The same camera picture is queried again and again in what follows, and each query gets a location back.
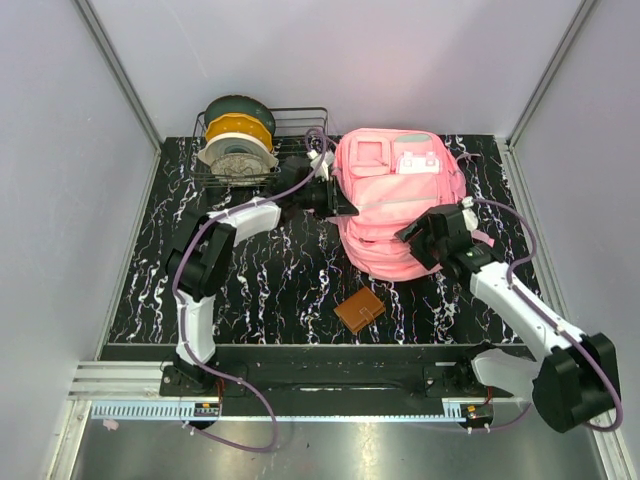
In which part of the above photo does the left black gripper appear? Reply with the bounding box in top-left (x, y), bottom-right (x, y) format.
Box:
top-left (295, 177), bottom-right (359, 220)

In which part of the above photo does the pink student backpack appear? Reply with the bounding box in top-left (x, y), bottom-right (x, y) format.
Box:
top-left (332, 128), bottom-right (467, 282)

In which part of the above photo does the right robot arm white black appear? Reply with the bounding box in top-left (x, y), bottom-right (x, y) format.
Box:
top-left (395, 198), bottom-right (624, 433)

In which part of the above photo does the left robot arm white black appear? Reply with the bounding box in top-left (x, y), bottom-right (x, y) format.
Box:
top-left (163, 151), bottom-right (359, 396)

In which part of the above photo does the brown leather wallet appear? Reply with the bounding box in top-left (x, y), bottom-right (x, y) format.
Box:
top-left (334, 287), bottom-right (385, 334)

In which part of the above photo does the grey patterned plate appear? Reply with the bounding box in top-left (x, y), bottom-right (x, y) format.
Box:
top-left (210, 153), bottom-right (274, 187)

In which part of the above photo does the white rimmed plate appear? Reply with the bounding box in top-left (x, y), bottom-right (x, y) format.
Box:
top-left (197, 132), bottom-right (277, 169)

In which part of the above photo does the yellow dotted plate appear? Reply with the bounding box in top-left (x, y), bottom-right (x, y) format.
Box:
top-left (204, 113), bottom-right (273, 151)

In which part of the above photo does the dark green plate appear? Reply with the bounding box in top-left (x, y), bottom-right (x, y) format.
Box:
top-left (204, 95), bottom-right (276, 137)

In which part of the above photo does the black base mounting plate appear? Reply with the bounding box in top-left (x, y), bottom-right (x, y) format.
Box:
top-left (160, 345), bottom-right (489, 398)

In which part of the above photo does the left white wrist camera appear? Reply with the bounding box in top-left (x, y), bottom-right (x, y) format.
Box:
top-left (307, 149), bottom-right (335, 180)

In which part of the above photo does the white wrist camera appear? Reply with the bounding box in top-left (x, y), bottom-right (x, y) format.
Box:
top-left (459, 197), bottom-right (479, 232)
top-left (307, 149), bottom-right (335, 180)

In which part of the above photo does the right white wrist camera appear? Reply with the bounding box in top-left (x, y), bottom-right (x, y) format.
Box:
top-left (459, 197), bottom-right (479, 232)

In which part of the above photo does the metal wire dish rack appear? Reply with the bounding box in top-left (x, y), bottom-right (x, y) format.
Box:
top-left (189, 106), bottom-right (329, 189)

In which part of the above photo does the aluminium frame rail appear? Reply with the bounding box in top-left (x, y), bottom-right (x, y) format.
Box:
top-left (67, 360), bottom-right (613, 401)

